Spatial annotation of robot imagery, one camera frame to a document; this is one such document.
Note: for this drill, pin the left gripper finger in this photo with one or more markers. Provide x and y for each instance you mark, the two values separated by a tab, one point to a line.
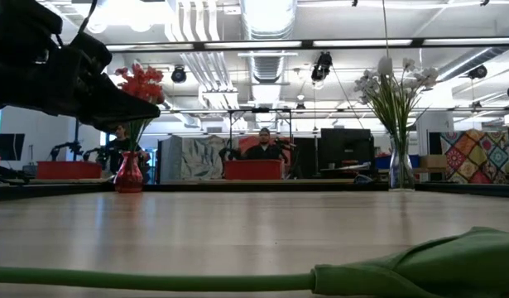
113	99
113	120

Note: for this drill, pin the green foreground flower stem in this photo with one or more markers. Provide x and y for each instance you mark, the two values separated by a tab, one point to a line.
444	265

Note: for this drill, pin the black background robot arm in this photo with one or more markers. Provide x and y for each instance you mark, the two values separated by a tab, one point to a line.
285	144
231	153
68	145
101	153

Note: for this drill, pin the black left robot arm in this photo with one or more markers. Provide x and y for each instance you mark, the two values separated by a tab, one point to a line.
14	25

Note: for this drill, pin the red glass vase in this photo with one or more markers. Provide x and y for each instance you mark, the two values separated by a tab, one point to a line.
129	178

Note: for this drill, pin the clear glass vase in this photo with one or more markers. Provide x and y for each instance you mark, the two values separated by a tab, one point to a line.
401	178

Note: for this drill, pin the person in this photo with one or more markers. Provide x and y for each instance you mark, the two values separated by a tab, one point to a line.
264	153
115	151

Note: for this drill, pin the red plastic bin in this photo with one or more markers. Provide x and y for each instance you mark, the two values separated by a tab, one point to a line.
68	170
254	169

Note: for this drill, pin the grey leaf-print panel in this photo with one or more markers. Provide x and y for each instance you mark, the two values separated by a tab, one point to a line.
196	157

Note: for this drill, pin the orange-red partition panel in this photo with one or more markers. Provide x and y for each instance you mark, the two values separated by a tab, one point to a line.
246	142

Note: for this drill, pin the narrow black computer monitor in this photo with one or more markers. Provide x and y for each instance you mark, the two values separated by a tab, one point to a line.
305	153

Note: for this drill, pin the large black computer monitor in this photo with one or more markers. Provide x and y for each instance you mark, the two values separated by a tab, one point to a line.
345	147

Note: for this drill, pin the blue plastic bin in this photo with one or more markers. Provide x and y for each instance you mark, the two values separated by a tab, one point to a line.
381	161

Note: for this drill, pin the brown cardboard box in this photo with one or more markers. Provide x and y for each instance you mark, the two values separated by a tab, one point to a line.
433	161

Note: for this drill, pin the colourful patchwork quilt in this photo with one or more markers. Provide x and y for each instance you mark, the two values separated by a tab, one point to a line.
473	157

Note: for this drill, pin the black ceiling camera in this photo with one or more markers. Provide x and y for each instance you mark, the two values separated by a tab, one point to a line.
179	75
477	72
321	68

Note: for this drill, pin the black background rig frame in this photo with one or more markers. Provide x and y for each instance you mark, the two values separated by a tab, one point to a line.
260	110

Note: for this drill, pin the silver ventilation duct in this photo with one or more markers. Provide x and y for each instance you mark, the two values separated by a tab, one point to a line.
268	25

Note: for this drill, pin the black aluminium table frame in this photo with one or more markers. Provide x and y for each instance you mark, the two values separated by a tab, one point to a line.
465	190

